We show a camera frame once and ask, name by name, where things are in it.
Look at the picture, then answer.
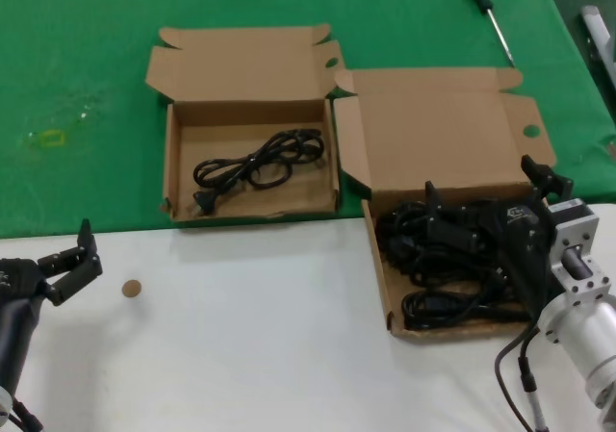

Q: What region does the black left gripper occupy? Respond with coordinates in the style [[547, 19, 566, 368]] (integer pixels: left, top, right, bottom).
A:
[[0, 217, 105, 393]]

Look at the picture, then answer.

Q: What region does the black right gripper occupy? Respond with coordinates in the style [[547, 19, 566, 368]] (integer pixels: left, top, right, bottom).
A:
[[423, 154, 575, 318]]

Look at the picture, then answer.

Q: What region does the brown cardboard box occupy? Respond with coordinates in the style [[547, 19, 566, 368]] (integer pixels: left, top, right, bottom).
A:
[[331, 65, 560, 343]]

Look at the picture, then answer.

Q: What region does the brown cardboard box torn rim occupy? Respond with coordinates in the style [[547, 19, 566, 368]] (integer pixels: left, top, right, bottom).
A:
[[145, 22, 347, 222]]

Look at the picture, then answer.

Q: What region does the white metal bar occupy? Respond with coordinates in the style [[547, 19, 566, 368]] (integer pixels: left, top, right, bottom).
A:
[[579, 5, 616, 85]]

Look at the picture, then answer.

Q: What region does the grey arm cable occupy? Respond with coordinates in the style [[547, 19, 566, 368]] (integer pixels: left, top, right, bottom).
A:
[[494, 324, 543, 432]]

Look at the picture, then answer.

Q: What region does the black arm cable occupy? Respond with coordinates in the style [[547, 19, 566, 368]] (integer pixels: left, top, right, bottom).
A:
[[7, 395, 45, 432]]

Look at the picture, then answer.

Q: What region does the grey cable with metal connector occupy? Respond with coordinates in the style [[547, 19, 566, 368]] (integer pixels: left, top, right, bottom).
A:
[[517, 328, 552, 432]]

